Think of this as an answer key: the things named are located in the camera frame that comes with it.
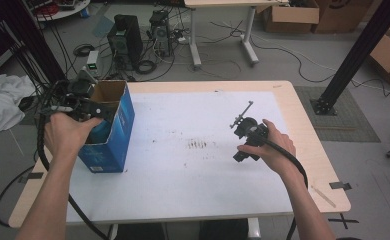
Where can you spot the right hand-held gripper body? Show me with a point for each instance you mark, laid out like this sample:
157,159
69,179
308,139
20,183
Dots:
249,130

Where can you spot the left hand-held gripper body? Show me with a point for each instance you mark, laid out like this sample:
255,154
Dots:
78,91

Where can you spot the blue cardboard box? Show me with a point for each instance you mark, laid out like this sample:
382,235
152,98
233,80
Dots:
116,143

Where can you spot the person's right hand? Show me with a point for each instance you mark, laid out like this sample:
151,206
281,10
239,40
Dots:
276,150

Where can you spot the person's left hand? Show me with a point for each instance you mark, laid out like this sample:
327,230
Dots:
66,133

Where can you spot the small white power supply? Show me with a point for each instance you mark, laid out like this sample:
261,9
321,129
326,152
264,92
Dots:
92,61

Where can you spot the white table mat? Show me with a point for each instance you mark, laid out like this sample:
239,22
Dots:
183,186

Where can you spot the black metal stand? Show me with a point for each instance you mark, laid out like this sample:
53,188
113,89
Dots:
33,36
359,53

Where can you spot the black computer tower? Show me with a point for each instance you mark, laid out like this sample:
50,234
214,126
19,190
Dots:
126,36

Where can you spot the white table leg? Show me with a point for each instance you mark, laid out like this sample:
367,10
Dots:
253,229

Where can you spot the white cloth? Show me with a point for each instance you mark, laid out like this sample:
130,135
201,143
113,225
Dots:
1,100

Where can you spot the round white table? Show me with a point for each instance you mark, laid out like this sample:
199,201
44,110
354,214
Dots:
66,11

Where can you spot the black tape strip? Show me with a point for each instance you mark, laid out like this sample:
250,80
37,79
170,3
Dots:
33,175
340,185

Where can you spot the grey open computer case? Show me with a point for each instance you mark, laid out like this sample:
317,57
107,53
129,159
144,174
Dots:
161,31

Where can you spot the grey floor mat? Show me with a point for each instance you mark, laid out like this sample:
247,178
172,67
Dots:
353,123

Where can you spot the white-legged wooden desk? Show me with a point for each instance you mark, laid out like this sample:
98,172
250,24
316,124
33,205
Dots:
194,36

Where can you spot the low cardboard box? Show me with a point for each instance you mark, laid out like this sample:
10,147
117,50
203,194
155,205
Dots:
293,16

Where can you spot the tall cardboard box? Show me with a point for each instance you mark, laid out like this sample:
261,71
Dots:
341,15

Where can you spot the open cardboard box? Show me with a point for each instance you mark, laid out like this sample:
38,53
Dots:
388,56

